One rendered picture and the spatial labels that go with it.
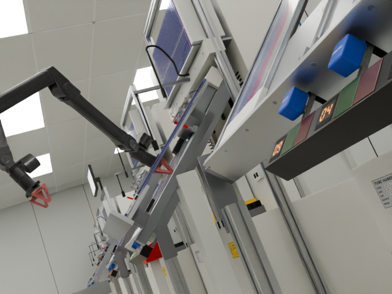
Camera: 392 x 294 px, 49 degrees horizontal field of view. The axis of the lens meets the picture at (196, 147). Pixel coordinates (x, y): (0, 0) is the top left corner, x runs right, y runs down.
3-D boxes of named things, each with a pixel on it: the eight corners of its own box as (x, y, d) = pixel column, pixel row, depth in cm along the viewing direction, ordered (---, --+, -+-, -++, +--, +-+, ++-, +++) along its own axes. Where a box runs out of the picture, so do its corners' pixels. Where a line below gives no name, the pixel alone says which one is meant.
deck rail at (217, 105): (161, 235, 155) (146, 227, 155) (161, 236, 157) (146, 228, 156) (236, 84, 184) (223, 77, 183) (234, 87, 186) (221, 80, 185)
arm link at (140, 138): (116, 144, 194) (128, 144, 188) (128, 125, 199) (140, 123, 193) (133, 160, 200) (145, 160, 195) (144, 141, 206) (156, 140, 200)
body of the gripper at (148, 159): (158, 161, 203) (144, 154, 203) (162, 154, 194) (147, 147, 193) (151, 173, 201) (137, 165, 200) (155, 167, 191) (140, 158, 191)
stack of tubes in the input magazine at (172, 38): (192, 47, 188) (170, -4, 194) (168, 97, 235) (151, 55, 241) (217, 42, 193) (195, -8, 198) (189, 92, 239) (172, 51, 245)
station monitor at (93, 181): (96, 191, 629) (87, 164, 638) (94, 199, 682) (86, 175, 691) (105, 188, 633) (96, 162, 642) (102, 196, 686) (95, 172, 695)
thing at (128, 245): (161, 236, 157) (143, 227, 156) (137, 254, 217) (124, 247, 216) (162, 233, 157) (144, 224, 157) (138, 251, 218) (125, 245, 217)
